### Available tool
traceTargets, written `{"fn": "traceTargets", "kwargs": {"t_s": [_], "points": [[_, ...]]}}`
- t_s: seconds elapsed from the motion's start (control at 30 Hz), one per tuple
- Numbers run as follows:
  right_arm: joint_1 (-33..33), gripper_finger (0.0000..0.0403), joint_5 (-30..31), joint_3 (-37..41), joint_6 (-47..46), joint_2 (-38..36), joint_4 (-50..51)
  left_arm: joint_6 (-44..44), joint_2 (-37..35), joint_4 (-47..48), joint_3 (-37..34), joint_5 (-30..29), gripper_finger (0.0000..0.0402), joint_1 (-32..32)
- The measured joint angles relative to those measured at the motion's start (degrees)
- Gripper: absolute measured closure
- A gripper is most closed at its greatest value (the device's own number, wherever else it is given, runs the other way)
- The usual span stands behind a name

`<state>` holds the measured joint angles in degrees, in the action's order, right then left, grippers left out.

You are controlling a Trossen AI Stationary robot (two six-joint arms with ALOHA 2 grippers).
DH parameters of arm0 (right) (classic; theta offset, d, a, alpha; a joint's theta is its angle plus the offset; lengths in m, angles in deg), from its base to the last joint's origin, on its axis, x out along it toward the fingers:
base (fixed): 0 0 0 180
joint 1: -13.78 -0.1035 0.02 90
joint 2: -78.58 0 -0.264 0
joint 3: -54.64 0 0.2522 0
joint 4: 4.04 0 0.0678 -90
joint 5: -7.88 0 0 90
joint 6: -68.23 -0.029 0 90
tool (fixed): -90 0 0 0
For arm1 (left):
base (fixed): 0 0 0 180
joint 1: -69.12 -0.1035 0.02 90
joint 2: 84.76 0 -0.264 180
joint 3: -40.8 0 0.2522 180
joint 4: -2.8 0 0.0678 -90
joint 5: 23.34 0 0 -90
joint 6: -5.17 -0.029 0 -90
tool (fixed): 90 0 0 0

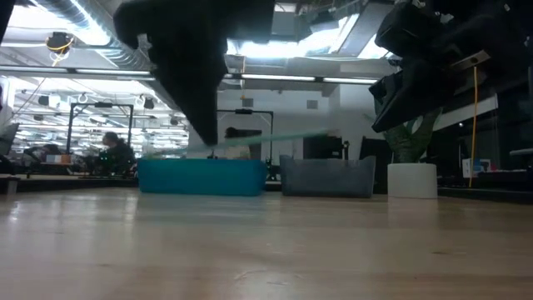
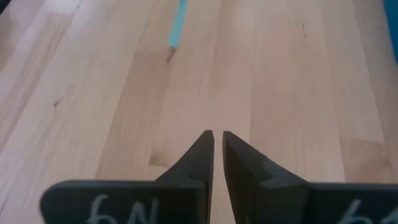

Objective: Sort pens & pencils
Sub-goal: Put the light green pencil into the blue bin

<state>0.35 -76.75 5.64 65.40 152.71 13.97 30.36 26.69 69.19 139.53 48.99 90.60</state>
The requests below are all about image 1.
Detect green snake plant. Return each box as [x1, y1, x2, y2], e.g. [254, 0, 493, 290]
[381, 106, 445, 164]

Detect black monitor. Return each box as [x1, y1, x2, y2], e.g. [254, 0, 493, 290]
[358, 135, 393, 193]
[302, 133, 346, 160]

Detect white plant pot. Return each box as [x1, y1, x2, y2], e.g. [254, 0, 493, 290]
[386, 162, 439, 200]

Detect grey ceiling unit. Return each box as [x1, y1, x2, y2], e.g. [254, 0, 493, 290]
[272, 10, 301, 41]

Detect yellow black cord reel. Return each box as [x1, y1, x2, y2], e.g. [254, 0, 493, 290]
[45, 31, 77, 56]

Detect person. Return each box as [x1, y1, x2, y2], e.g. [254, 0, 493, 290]
[98, 131, 137, 177]
[214, 127, 253, 160]

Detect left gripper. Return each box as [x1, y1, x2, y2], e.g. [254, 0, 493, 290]
[112, 0, 276, 147]

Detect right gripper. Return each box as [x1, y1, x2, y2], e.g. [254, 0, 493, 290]
[368, 0, 533, 134]

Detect grey chair back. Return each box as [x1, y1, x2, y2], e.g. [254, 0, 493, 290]
[0, 122, 20, 158]

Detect grey felt bin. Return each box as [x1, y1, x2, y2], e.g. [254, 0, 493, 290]
[278, 154, 377, 199]

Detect blue felt bin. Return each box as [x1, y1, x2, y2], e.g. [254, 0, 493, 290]
[137, 157, 268, 198]

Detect long ceiling light bar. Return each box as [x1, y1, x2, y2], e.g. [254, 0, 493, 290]
[0, 64, 404, 88]

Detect teal pencil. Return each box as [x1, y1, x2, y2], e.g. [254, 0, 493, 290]
[186, 127, 336, 154]

